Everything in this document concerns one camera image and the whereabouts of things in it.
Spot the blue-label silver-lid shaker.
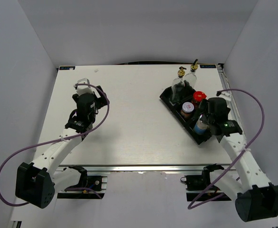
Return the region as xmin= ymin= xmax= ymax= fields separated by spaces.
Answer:
xmin=193 ymin=115 xmax=208 ymax=135

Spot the red-lid dark sauce jar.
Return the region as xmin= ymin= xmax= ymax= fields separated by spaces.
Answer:
xmin=191 ymin=91 xmax=207 ymax=109

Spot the small white-lid sauce jar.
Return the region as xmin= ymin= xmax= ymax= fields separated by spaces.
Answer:
xmin=180 ymin=102 xmax=195 ymax=119

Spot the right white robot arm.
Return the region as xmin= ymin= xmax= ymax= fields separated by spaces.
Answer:
xmin=201 ymin=97 xmax=278 ymax=222

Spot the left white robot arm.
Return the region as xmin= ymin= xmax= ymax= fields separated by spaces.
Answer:
xmin=15 ymin=82 xmax=109 ymax=209

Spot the black plastic organizer tray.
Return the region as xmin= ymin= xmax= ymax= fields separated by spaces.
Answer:
xmin=159 ymin=86 xmax=212 ymax=145

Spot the blue table logo sticker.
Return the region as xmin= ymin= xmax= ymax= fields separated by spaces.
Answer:
xmin=59 ymin=66 xmax=75 ymax=70

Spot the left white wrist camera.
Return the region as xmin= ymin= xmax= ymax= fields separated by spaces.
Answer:
xmin=74 ymin=78 xmax=93 ymax=96

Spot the aluminium table frame rail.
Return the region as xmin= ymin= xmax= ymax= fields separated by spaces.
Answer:
xmin=39 ymin=65 xmax=231 ymax=171

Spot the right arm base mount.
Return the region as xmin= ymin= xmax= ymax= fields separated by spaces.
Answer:
xmin=180 ymin=164 xmax=231 ymax=202

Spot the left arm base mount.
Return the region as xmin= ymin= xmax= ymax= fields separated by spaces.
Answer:
xmin=57 ymin=165 xmax=107 ymax=200

